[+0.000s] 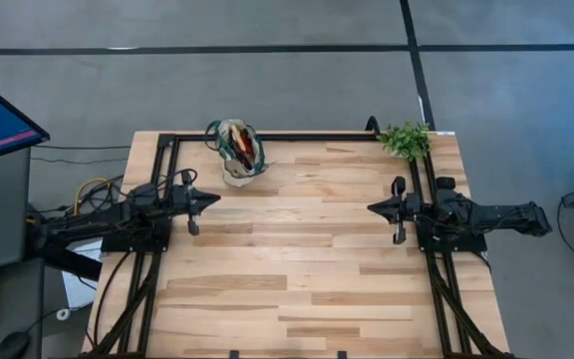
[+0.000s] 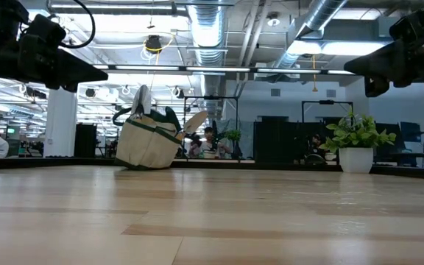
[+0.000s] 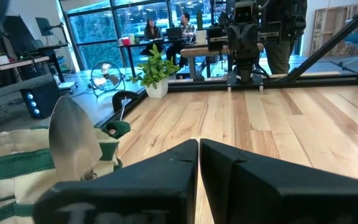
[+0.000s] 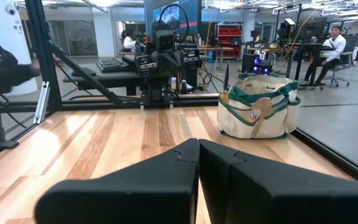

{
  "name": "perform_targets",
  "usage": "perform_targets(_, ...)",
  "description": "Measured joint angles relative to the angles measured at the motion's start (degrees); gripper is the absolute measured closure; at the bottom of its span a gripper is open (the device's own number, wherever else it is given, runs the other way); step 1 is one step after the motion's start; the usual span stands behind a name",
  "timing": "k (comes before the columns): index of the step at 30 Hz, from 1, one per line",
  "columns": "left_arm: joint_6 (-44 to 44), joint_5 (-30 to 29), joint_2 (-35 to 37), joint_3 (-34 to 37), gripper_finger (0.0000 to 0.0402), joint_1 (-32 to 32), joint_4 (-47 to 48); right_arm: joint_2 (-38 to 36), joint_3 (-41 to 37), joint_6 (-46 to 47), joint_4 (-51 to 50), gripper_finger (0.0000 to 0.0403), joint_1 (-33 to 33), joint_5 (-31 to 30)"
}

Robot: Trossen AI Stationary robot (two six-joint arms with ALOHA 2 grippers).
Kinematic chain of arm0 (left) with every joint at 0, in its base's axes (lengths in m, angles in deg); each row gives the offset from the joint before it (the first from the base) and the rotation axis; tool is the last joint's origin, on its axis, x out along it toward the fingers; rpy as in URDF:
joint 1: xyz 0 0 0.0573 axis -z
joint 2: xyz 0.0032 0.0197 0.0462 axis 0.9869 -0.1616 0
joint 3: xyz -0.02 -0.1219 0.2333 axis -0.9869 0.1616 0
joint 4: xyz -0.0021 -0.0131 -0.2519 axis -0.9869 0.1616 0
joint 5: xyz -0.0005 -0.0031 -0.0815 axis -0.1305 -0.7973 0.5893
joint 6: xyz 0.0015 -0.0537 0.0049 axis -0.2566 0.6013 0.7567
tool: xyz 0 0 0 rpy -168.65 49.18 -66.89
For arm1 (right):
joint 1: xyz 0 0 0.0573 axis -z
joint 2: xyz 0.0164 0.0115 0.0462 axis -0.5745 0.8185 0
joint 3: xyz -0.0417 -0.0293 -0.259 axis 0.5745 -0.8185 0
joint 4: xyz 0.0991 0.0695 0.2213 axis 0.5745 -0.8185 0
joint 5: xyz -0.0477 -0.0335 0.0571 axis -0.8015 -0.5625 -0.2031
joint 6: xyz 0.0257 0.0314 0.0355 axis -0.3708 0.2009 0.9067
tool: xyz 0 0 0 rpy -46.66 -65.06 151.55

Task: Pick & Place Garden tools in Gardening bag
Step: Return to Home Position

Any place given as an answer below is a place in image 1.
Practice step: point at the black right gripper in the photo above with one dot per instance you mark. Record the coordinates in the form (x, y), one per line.
(410, 207)

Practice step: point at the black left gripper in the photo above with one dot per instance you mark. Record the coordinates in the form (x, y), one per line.
(182, 199)

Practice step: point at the cream green-trimmed gardening bag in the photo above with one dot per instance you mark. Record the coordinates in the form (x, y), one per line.
(232, 177)

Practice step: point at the red gardening glove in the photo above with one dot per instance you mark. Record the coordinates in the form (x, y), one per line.
(250, 145)

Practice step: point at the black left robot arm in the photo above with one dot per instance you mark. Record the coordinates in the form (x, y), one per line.
(97, 219)

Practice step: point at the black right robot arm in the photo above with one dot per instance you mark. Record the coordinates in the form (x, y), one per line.
(491, 217)

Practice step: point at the green plant in white pot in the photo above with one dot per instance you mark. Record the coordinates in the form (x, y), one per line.
(405, 141)

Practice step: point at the white paper sheet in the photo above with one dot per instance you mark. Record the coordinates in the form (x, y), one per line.
(80, 289)

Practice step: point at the black computer mouse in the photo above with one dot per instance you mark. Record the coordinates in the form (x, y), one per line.
(12, 346)

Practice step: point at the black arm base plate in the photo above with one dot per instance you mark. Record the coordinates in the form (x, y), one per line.
(132, 247)
(466, 245)

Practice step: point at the black aluminium table frame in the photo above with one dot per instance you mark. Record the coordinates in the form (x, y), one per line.
(317, 136)

